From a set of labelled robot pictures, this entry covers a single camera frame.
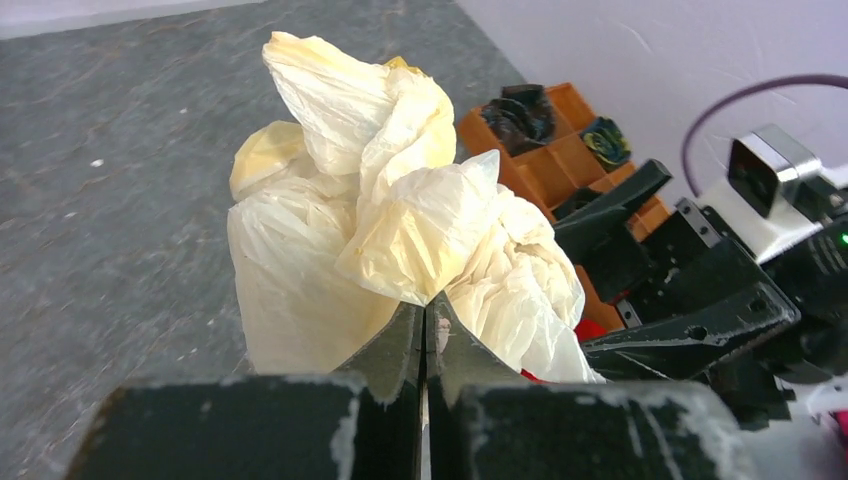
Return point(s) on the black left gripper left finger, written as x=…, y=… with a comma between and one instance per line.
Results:
x=361, y=421

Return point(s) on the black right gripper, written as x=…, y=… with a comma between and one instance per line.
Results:
x=709, y=312

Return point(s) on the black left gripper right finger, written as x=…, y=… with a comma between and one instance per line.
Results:
x=489, y=422

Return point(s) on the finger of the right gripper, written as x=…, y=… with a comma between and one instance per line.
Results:
x=597, y=236

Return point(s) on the translucent white trash bag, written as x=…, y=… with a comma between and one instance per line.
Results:
x=357, y=206

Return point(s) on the dark rolled sock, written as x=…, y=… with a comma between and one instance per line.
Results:
x=579, y=199

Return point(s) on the orange compartment tray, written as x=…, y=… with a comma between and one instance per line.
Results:
x=550, y=175

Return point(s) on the red cloth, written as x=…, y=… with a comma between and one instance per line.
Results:
x=586, y=330

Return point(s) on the blue yellow rolled sock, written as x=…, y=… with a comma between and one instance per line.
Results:
x=604, y=139

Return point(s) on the black rolled sock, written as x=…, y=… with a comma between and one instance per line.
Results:
x=522, y=118

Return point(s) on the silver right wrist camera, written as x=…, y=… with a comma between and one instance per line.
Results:
x=775, y=193

